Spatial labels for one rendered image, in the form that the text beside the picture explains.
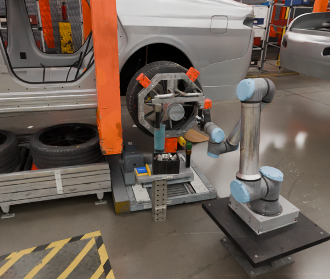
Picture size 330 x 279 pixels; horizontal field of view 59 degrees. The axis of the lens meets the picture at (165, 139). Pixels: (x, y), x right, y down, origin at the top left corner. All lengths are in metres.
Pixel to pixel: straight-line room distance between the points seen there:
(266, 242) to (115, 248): 1.04
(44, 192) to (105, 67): 1.15
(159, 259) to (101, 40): 1.55
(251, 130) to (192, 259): 1.01
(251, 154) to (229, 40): 1.49
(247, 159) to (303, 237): 0.64
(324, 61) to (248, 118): 2.80
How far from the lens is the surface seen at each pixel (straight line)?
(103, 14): 2.11
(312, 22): 5.80
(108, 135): 2.29
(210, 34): 2.88
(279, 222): 2.10
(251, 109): 1.69
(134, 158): 2.58
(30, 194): 2.63
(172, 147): 2.54
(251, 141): 1.74
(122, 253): 2.24
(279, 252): 1.95
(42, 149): 2.63
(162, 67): 2.40
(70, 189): 2.59
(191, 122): 2.52
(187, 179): 2.79
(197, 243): 2.31
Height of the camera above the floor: 1.59
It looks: 24 degrees down
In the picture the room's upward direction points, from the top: 1 degrees clockwise
